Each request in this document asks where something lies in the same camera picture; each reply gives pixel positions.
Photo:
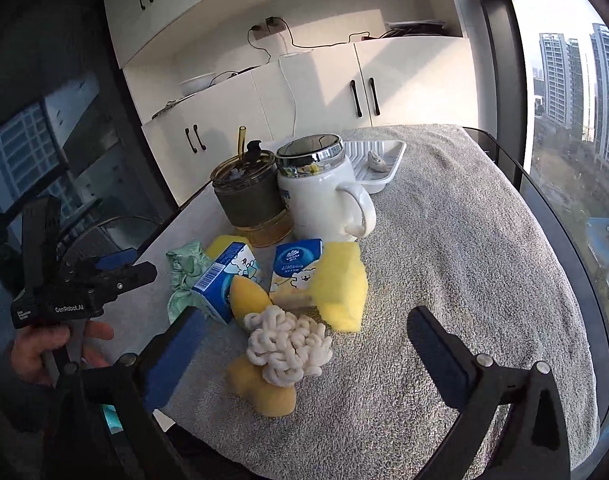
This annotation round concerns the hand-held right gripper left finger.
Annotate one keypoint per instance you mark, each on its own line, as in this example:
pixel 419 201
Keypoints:
pixel 177 355

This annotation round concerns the small grey lump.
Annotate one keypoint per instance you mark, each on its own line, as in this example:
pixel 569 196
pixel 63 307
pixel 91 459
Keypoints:
pixel 377 161

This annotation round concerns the black window frame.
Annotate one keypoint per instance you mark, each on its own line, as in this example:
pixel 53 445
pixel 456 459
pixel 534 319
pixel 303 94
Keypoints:
pixel 501 60

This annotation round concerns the white plastic tray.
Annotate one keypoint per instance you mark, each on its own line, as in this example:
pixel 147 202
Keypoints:
pixel 355 157

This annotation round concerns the white mug with chrome lid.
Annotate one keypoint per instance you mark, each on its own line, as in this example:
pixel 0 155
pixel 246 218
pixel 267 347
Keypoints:
pixel 314 205

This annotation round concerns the blue tissue pack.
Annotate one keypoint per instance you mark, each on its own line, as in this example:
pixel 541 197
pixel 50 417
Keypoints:
pixel 294 275
pixel 219 280

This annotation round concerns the yellow lobed sponge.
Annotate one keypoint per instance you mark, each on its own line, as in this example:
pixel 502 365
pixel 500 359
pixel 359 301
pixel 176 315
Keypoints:
pixel 269 397

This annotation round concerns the yellow rectangular sponge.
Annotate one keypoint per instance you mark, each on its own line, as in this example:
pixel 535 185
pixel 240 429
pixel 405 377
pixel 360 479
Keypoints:
pixel 342 290

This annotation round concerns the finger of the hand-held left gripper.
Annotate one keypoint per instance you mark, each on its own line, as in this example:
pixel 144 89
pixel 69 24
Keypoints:
pixel 117 260
pixel 132 276

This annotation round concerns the person's left hand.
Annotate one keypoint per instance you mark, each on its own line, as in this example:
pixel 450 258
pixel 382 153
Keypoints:
pixel 29 352

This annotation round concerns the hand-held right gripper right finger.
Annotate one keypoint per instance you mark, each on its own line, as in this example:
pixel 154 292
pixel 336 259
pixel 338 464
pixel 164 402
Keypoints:
pixel 439 355

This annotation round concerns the green cloth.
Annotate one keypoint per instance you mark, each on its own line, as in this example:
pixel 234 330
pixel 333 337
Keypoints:
pixel 184 265

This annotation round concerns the amber glass tumbler with straw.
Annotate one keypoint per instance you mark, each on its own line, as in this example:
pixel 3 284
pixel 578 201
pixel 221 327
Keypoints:
pixel 244 195

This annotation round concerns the white bowl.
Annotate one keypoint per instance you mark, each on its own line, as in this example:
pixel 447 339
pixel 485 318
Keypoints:
pixel 197 85

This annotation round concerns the wall power socket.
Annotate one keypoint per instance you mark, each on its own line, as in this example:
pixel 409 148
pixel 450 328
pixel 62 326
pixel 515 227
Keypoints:
pixel 269 30

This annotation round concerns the grey towel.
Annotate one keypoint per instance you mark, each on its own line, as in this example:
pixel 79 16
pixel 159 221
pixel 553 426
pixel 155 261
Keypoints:
pixel 459 260

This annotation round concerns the cream upper cabinet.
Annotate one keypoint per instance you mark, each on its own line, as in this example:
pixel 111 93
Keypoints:
pixel 184 5

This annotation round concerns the cream lower cabinet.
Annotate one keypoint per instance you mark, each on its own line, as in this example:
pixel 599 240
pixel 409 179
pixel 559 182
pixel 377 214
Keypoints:
pixel 414 80

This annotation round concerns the yellow egg-shaped sponge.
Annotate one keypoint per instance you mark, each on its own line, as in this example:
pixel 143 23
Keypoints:
pixel 249 302

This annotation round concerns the white chenille ball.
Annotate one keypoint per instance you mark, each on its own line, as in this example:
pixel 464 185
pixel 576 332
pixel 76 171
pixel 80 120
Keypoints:
pixel 284 345

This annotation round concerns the cream cabinet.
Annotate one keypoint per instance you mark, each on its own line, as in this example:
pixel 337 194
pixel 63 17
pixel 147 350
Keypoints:
pixel 184 5
pixel 414 80

